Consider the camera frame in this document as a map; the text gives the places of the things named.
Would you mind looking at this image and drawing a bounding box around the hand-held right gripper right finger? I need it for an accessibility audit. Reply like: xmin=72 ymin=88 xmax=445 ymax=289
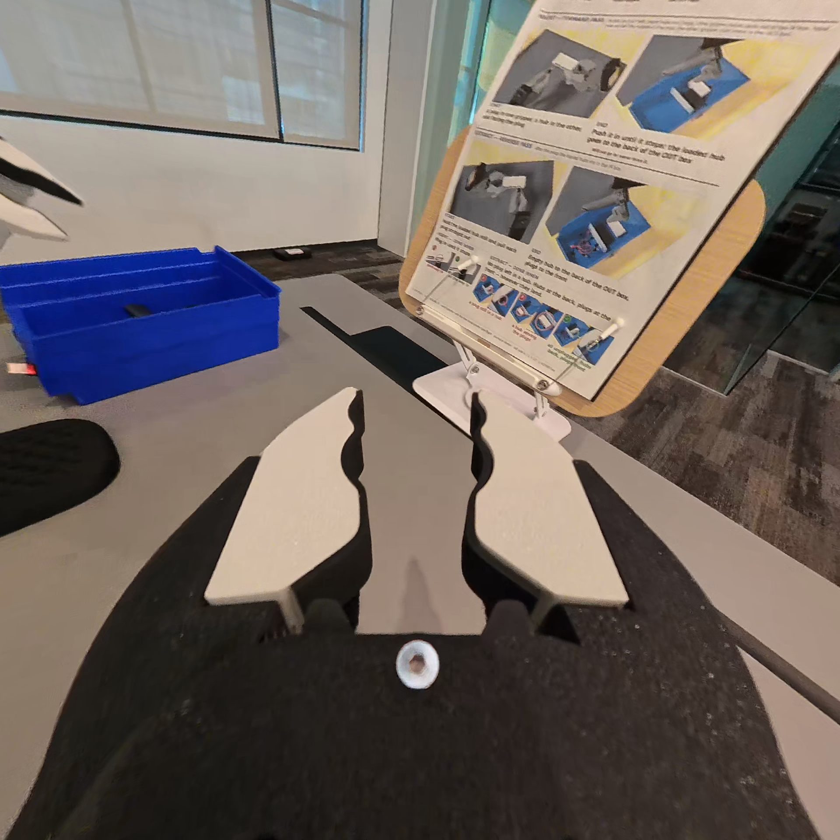
xmin=461 ymin=389 xmax=631 ymax=641

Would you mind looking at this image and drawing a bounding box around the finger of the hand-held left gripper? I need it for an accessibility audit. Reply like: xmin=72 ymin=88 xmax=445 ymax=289
xmin=0 ymin=134 xmax=85 ymax=206
xmin=0 ymin=185 xmax=70 ymax=250

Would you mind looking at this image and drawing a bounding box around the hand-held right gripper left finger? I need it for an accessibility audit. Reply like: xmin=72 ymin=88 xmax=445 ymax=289
xmin=203 ymin=386 xmax=375 ymax=636

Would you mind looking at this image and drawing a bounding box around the blue plastic bin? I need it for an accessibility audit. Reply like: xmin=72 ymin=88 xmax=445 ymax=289
xmin=0 ymin=246 xmax=283 ymax=406

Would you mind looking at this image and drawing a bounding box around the black mesh elbow pad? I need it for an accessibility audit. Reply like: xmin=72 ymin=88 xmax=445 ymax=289
xmin=0 ymin=419 xmax=122 ymax=538

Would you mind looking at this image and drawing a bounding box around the window with white blinds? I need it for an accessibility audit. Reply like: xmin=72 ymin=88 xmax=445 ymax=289
xmin=0 ymin=0 xmax=365 ymax=153

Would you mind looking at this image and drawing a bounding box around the printed instruction sheet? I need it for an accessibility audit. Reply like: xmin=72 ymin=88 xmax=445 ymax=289
xmin=405 ymin=0 xmax=840 ymax=403

